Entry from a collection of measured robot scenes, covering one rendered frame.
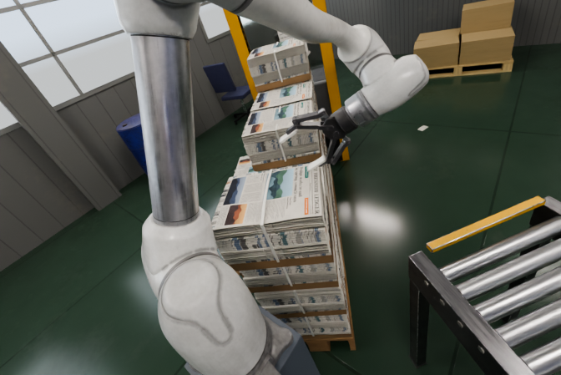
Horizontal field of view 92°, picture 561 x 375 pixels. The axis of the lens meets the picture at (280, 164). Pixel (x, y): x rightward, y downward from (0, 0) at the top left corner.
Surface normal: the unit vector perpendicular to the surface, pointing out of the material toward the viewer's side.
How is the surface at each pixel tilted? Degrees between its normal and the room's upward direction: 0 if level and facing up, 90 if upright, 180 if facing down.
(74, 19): 90
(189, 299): 3
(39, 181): 90
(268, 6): 126
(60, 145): 90
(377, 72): 38
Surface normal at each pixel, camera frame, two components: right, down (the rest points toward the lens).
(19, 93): 0.76, 0.18
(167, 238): 0.07, -0.29
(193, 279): -0.20, -0.76
